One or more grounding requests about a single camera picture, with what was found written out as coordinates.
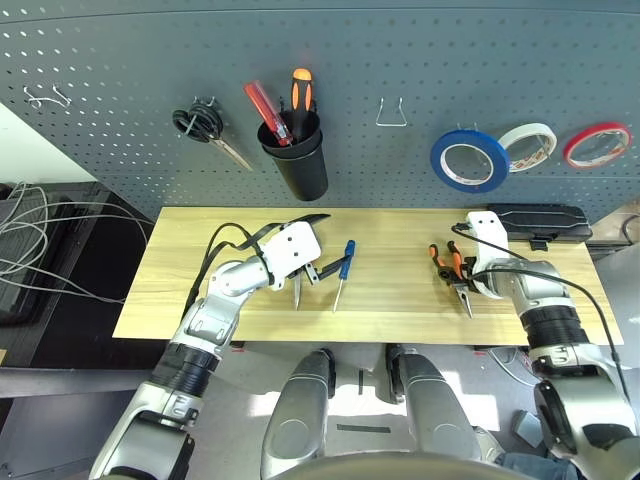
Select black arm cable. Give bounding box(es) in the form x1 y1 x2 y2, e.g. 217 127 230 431
451 223 631 401
187 219 281 321

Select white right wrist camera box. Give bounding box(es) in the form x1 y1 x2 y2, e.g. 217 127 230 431
464 210 511 300

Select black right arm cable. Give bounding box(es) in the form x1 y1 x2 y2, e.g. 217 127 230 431
451 223 631 401

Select grey cable bundle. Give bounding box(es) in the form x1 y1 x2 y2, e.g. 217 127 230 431
0 182 154 306

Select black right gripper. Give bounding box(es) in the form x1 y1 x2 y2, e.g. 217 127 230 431
436 253 483 296

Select white wire double hook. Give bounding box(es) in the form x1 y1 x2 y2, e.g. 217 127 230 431
23 84 73 111

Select black handled scissors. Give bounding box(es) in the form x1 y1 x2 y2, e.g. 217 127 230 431
172 97 255 173

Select black plastic tool case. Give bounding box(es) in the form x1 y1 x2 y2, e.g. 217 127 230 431
487 202 594 252

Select white floor cables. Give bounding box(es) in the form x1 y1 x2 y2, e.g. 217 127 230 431
487 347 539 389

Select brown wooden desk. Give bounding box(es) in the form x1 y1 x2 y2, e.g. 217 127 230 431
584 199 640 249

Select black side cabinet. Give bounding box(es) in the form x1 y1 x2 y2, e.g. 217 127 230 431
0 182 166 480

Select orange black handled screwdriver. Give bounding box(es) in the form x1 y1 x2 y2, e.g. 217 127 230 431
290 68 315 144

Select grey person shoe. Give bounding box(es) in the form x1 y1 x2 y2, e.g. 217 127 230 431
472 425 505 464

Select grey robot torso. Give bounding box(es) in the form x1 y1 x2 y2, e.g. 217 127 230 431
269 449 506 480

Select blue handled screwdriver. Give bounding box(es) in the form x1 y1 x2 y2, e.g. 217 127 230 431
332 239 357 314

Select grey foot pedal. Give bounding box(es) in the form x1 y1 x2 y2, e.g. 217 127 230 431
510 409 545 450

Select black plastic cup holder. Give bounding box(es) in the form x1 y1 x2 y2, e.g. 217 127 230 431
256 109 330 202

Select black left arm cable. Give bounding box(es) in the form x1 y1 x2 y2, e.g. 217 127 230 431
187 219 281 321

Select metal wire pliers holder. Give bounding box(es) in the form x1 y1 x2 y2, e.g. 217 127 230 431
375 97 407 127

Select silver robot leg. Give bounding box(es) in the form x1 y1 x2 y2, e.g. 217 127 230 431
385 343 484 466
259 348 337 476

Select red tape roll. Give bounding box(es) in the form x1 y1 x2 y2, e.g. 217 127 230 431
563 121 634 170

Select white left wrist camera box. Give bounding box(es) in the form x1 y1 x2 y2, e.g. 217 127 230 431
259 221 322 291

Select red transparent handled screwdriver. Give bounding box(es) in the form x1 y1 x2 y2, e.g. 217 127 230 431
243 80 294 148

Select white tape roll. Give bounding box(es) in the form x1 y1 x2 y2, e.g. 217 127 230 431
497 122 558 174

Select blue tape roll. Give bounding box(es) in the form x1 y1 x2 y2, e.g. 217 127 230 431
429 128 511 195

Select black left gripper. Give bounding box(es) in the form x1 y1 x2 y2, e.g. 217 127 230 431
287 213 354 289

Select silver left robot leg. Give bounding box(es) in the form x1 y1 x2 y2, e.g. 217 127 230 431
259 348 337 476

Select grey metal pegboard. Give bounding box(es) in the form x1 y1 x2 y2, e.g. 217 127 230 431
0 0 640 226

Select silver right robot leg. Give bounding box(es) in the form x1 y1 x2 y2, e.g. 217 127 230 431
385 343 484 466

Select orange black needle-nose pliers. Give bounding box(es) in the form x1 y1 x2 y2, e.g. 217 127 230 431
427 240 474 320

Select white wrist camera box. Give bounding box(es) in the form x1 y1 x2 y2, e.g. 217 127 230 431
464 210 511 300
259 221 322 291

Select blue jeans leg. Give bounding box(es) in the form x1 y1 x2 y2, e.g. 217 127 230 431
494 449 584 480

